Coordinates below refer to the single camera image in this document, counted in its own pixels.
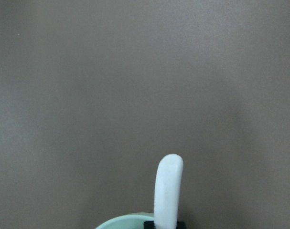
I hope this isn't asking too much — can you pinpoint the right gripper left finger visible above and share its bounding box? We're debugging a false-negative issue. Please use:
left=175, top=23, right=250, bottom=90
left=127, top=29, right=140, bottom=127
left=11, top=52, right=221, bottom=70
left=143, top=221, right=156, bottom=229

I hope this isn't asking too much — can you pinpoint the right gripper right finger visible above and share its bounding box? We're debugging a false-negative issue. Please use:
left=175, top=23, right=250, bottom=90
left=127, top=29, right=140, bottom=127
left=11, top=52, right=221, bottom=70
left=176, top=221, right=186, bottom=229

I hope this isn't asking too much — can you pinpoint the mint green bowl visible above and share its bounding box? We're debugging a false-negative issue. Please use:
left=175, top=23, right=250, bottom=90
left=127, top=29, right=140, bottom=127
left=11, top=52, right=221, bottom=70
left=96, top=212, right=154, bottom=229

